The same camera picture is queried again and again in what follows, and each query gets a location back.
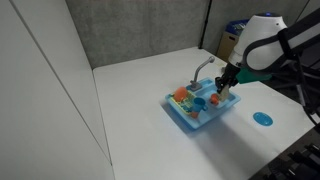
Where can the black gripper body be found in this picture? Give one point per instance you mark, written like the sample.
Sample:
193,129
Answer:
230,71

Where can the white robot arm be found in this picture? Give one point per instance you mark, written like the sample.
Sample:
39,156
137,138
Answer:
263,36

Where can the orange toy food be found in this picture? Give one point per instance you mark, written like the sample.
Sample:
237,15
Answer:
214,99

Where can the grey toy faucet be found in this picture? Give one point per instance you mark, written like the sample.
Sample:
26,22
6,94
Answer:
200,71

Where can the blue toy cup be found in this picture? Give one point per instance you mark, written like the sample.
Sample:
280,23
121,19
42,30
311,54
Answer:
199,104

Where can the blue toy spoon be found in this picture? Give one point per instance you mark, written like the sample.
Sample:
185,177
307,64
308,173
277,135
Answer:
187,106

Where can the red toy cup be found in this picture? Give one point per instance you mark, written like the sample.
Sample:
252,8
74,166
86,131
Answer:
194,114

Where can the orange toy plate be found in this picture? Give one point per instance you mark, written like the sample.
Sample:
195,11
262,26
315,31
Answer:
180,94

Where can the yellow toy dish rack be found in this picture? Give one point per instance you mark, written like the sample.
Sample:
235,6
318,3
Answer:
185,107

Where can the light blue toy sink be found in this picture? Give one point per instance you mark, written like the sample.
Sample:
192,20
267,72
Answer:
200,121

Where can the blue toy plate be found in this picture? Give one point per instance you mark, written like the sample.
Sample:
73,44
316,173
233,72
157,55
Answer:
262,118

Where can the black vertical pole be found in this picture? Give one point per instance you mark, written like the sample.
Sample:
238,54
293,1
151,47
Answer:
205,23

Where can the black equipment rack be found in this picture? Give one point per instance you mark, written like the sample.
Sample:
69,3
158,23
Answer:
300,160

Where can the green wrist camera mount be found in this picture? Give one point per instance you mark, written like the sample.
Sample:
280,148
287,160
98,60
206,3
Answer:
253,76

